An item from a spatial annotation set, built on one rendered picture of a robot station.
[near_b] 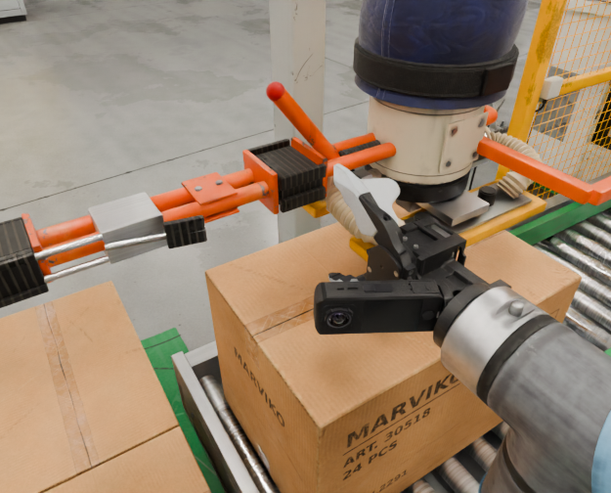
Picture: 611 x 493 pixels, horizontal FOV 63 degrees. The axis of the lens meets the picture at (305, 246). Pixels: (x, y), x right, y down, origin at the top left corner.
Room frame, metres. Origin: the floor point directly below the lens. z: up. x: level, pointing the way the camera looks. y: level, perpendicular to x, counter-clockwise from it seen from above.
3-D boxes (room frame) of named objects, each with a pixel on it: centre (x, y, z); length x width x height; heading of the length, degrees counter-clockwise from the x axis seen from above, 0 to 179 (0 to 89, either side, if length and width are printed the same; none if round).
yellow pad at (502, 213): (0.65, -0.23, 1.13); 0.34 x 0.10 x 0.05; 123
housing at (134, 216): (0.48, 0.21, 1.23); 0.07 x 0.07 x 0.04; 33
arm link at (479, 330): (0.30, -0.16, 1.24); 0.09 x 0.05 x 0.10; 123
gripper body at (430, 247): (0.37, -0.12, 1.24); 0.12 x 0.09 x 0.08; 33
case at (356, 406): (0.73, -0.17, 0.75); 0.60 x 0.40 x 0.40; 122
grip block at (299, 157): (0.60, 0.03, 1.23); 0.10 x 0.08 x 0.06; 33
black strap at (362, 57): (0.73, -0.18, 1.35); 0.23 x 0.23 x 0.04
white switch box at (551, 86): (1.54, -0.77, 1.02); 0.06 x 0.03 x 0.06; 122
